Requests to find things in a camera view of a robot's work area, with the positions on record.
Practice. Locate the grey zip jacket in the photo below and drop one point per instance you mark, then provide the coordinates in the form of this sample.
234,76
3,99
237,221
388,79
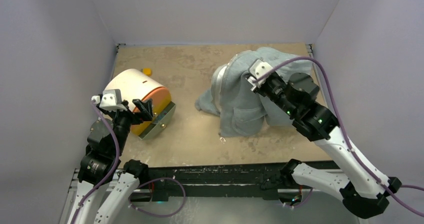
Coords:
241,111

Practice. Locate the grey metal bracket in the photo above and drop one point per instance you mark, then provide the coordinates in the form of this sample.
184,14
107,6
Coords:
161,121

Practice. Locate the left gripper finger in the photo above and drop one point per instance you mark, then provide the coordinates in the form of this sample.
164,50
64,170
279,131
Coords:
137,116
146,105

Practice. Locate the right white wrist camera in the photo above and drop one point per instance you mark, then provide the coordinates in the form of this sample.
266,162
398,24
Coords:
260,70

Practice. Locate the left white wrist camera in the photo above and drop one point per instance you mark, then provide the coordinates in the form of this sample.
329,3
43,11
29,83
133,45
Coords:
109,100

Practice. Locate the small yellow object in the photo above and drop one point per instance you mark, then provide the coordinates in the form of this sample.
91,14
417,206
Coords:
147,71

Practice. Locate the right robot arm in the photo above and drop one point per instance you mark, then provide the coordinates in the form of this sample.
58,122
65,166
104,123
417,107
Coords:
361,188

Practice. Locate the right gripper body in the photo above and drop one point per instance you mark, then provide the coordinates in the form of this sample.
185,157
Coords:
275,90

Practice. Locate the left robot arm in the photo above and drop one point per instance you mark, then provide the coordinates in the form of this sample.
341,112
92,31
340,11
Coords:
102,157

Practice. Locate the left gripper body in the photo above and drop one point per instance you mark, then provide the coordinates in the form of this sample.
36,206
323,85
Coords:
123,120

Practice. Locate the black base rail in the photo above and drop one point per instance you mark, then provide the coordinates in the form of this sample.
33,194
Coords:
262,180

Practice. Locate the white and orange cylinder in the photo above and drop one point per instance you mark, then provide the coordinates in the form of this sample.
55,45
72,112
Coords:
133,84

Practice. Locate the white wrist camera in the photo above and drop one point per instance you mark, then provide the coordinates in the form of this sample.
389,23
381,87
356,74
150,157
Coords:
260,70
109,100

